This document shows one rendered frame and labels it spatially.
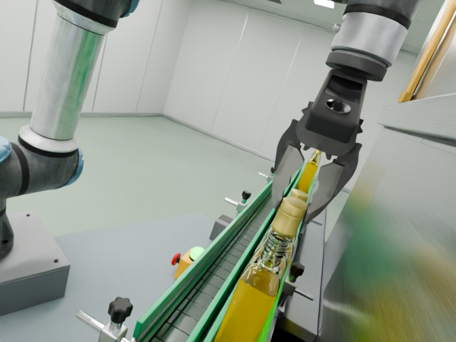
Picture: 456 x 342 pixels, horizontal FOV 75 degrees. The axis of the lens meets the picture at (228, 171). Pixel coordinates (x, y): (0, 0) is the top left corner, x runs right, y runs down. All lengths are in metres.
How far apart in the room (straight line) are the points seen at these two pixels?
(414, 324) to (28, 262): 0.68
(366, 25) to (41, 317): 0.76
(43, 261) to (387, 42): 0.73
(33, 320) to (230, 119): 6.08
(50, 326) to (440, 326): 0.67
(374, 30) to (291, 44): 6.07
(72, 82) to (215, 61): 6.19
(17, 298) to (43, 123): 0.35
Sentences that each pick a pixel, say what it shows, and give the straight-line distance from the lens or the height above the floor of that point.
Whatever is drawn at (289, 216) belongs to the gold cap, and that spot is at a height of 1.18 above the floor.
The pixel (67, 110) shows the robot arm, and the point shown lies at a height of 1.15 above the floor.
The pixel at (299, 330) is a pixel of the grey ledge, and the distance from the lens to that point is 0.75.
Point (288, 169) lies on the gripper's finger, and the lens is 0.40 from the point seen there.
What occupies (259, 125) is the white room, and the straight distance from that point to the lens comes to 6.42.
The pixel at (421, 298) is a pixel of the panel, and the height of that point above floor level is 1.20.
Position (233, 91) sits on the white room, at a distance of 6.59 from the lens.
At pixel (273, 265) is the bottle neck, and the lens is 0.44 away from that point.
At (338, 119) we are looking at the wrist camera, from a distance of 0.30.
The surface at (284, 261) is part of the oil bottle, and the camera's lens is 0.49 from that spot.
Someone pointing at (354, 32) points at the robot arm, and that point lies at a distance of 0.39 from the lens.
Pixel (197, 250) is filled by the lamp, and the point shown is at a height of 0.85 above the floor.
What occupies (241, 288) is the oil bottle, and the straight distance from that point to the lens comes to 0.45.
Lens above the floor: 1.32
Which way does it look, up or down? 16 degrees down
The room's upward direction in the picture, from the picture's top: 19 degrees clockwise
